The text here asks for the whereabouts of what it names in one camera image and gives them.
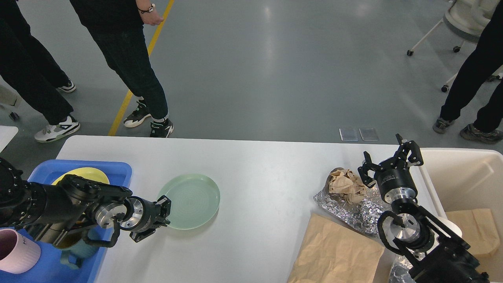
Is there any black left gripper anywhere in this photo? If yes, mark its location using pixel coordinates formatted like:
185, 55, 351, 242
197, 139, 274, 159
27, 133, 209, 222
120, 195, 171, 243

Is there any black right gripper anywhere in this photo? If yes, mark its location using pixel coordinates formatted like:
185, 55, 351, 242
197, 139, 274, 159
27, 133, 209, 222
358, 134, 424, 204

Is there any light green plate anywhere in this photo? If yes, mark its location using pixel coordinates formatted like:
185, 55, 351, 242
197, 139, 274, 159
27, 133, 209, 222
158, 174, 220, 230

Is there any teal mug yellow inside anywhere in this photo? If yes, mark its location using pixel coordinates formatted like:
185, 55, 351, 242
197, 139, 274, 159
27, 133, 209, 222
52, 232, 99, 269

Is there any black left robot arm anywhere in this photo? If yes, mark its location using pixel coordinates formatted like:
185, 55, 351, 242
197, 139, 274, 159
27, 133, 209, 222
0, 159, 171, 248

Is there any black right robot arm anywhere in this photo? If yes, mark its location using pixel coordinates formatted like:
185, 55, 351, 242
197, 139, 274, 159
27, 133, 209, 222
358, 134, 489, 283

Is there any crumpled aluminium foil sheet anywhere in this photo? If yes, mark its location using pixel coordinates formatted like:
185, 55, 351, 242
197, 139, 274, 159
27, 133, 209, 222
313, 168, 391, 238

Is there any crumpled brown paper ball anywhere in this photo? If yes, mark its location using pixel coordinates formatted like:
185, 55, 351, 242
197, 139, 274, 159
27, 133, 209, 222
328, 169, 367, 204

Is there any beige plastic bin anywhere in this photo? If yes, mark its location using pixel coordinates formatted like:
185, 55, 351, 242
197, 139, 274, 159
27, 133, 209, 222
417, 148, 503, 283

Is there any yellow plate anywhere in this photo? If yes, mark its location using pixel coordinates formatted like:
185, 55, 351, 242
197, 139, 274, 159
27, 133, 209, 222
52, 167, 110, 185

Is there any flat brown paper bag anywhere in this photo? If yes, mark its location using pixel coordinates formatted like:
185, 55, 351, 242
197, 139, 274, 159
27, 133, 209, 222
288, 214, 384, 283

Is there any small foil wrapper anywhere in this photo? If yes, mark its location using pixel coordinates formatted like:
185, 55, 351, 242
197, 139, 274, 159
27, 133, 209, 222
388, 255, 415, 283

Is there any brown paper bag in bin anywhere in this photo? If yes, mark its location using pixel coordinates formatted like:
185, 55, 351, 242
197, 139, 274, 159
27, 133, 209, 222
446, 208, 501, 257

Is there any blue plastic tray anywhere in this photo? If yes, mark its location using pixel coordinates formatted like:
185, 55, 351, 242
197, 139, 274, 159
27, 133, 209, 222
0, 160, 132, 283

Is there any pink ribbed mug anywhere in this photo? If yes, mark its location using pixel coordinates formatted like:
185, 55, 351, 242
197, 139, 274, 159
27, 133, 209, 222
0, 229, 41, 274

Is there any person in black right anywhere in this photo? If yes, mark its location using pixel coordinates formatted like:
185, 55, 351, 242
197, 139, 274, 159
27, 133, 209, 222
432, 2, 503, 144

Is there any person in black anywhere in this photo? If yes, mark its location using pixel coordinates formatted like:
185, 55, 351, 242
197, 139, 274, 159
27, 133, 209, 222
432, 2, 503, 144
0, 0, 81, 143

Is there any white office chair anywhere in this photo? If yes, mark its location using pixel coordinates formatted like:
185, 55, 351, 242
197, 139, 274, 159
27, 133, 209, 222
406, 0, 503, 93

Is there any white side table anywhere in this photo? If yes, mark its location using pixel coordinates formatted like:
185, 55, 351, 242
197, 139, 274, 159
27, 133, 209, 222
0, 125, 18, 152

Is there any person in black left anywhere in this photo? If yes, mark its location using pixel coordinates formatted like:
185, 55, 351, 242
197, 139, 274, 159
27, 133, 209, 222
0, 0, 81, 143

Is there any person with wristwatch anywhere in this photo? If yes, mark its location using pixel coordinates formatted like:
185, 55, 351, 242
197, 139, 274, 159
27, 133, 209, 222
70, 0, 174, 138

